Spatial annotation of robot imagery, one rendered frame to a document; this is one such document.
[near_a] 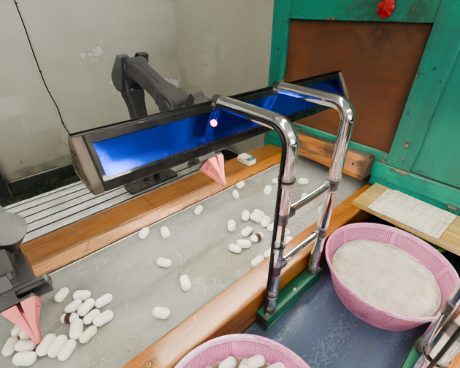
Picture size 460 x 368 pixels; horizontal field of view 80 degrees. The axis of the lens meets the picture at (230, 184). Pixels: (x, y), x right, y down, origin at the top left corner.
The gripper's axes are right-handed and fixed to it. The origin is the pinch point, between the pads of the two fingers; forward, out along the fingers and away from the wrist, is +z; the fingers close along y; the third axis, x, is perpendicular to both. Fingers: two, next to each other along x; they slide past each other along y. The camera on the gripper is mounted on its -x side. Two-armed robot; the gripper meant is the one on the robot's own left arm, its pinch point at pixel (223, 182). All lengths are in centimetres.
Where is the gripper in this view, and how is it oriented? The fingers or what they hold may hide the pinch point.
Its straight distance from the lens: 72.9
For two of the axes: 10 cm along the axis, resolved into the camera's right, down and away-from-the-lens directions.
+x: -4.3, 3.7, 8.2
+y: 7.5, -3.5, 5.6
